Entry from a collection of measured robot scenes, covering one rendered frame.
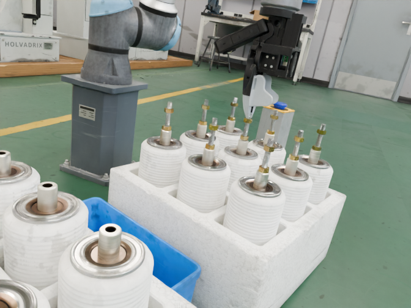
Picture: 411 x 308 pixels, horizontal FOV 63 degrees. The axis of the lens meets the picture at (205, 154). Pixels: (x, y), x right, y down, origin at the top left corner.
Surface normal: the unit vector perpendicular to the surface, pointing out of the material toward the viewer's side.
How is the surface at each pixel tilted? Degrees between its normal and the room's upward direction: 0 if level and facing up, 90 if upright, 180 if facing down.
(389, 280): 0
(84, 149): 90
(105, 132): 90
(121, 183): 90
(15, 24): 90
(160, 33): 104
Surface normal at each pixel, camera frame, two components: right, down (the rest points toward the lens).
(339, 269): 0.16, -0.93
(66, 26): -0.37, 0.26
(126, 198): -0.63, 0.16
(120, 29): 0.58, 0.40
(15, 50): 0.92, 0.27
